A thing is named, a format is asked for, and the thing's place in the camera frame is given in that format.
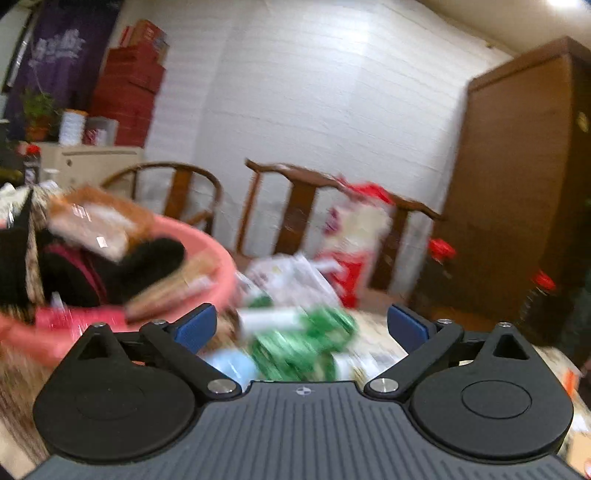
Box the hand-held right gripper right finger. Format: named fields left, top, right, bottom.
left=365, top=305, right=534, bottom=401

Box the brown wooden cabinet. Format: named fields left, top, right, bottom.
left=433, top=36, right=591, bottom=352

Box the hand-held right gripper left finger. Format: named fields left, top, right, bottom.
left=69, top=303, right=243, bottom=400

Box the stack of red boxes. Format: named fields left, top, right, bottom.
left=89, top=18, right=170, bottom=149

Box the white paper roll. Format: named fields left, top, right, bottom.
left=237, top=306, right=302, bottom=334

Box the straight-back wooden chair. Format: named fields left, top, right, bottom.
left=235, top=158, right=447, bottom=297

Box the pink plastic basin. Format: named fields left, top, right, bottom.
left=0, top=213, right=239, bottom=366

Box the brown paper package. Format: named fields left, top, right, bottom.
left=124, top=257, right=223, bottom=325

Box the stack of white cups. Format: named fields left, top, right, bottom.
left=58, top=109, right=89, bottom=147

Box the leopard print glove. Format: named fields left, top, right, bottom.
left=0, top=188, right=44, bottom=308

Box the white plastic bag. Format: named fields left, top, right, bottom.
left=244, top=253, right=343, bottom=311

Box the floral cloth covered desktop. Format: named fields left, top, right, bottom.
left=0, top=295, right=591, bottom=480

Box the potted plant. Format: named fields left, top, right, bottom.
left=20, top=89, right=59, bottom=142

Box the red packet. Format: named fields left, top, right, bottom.
left=34, top=306, right=129, bottom=332

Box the bagged stack of paper cups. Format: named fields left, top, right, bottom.
left=316, top=181, right=394, bottom=308

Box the white low cabinet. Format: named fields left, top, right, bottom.
left=36, top=143, right=145, bottom=191

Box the black and maroon glove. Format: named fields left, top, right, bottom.
left=37, top=237, right=186, bottom=308

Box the green plastic bags bundle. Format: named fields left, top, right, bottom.
left=248, top=306, right=359, bottom=382

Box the round-back wooden chair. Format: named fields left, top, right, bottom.
left=99, top=161, right=225, bottom=237

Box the purple hanging cloth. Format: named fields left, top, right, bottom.
left=4, top=0, right=123, bottom=140

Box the dark bottle with red cap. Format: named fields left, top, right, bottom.
left=516, top=270, right=558, bottom=343
left=414, top=237, right=458, bottom=315

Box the orange food packet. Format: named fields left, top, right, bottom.
left=46, top=186, right=155, bottom=260

